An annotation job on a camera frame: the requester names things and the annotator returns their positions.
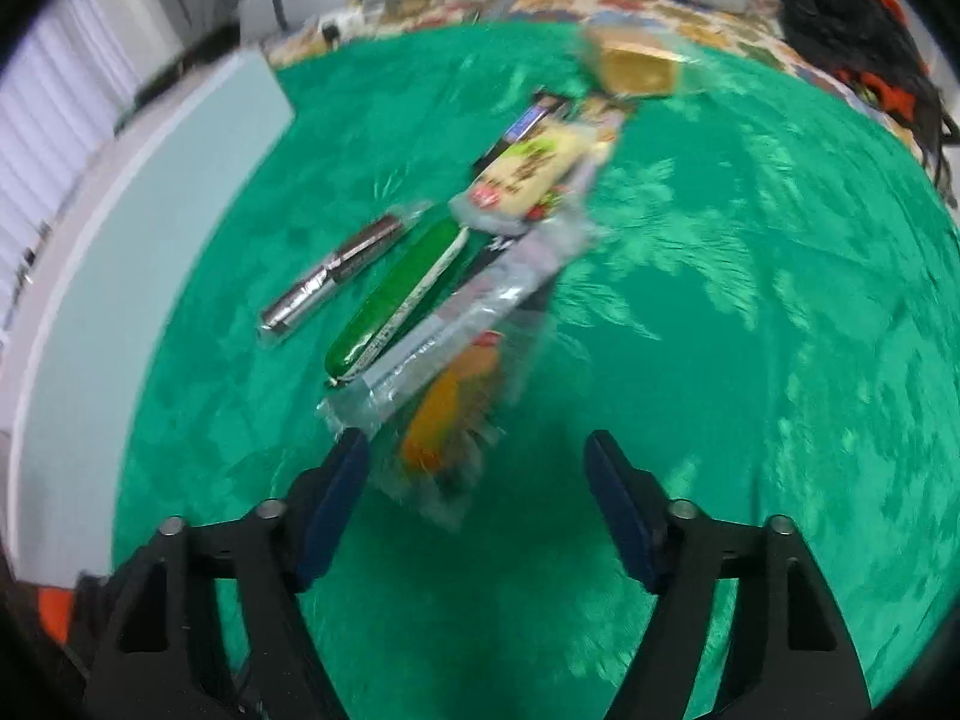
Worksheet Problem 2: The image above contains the orange snack clear wrapper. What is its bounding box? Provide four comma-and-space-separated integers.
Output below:
374, 309, 556, 532

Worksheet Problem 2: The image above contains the white storage box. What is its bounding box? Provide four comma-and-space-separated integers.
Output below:
2, 49, 293, 587

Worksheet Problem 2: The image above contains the green patterned cloth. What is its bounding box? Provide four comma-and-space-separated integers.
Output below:
112, 23, 958, 718

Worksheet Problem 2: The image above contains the long clear snack packet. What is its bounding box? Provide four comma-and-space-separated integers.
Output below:
317, 210, 599, 437

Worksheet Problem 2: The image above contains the green stick snack packet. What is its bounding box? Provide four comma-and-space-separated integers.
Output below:
325, 218, 469, 385

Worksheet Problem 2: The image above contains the yellow rice cracker packet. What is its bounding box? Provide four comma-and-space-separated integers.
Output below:
449, 117, 599, 236

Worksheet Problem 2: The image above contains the dark chocolate bar packet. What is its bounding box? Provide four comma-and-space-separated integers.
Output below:
472, 88, 574, 177

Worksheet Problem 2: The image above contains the yellow cake clear wrapper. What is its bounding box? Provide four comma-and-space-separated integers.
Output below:
581, 25, 706, 98

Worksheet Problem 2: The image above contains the black and orange jacket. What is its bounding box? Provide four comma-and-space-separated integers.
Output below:
779, 0, 958, 211

